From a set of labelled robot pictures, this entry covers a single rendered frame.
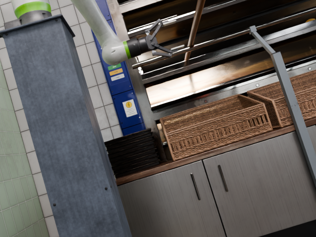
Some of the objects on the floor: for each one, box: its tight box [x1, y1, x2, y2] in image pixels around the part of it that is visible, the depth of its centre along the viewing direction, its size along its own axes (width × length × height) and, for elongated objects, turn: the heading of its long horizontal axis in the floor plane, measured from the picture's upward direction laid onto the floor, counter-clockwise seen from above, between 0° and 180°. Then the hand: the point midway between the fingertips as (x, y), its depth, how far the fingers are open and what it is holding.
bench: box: [114, 117, 316, 237], centre depth 200 cm, size 56×242×58 cm, turn 13°
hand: (177, 34), depth 176 cm, fingers open, 13 cm apart
